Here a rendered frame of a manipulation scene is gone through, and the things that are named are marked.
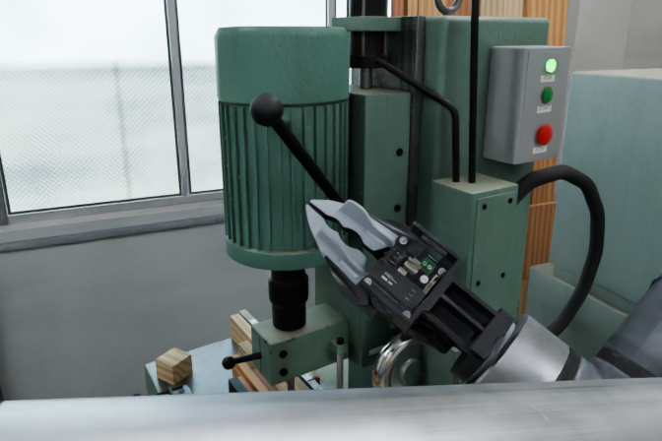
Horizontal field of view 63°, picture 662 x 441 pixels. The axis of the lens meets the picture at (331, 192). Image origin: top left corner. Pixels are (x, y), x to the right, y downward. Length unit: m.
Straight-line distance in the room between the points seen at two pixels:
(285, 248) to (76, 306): 1.58
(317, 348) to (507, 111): 0.44
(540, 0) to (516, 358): 2.23
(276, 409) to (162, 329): 2.13
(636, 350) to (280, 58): 0.46
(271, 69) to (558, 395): 0.51
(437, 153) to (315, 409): 0.63
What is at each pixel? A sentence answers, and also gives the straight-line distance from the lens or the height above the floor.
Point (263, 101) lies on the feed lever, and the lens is 0.56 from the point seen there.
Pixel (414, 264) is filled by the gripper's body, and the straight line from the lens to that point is 0.47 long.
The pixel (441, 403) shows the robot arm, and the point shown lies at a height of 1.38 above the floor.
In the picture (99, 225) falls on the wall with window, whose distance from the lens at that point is 2.10.
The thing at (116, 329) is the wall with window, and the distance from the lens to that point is 2.27.
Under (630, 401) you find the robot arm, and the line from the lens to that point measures 0.24.
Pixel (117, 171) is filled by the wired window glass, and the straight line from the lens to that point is 2.12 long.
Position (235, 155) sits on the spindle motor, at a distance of 0.69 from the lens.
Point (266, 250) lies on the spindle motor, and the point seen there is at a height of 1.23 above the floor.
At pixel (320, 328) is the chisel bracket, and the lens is 0.84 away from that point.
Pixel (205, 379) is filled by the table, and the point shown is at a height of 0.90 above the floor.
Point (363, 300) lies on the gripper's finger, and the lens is 0.51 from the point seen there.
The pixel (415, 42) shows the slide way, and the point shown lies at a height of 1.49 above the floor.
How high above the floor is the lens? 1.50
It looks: 16 degrees down
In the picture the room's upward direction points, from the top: straight up
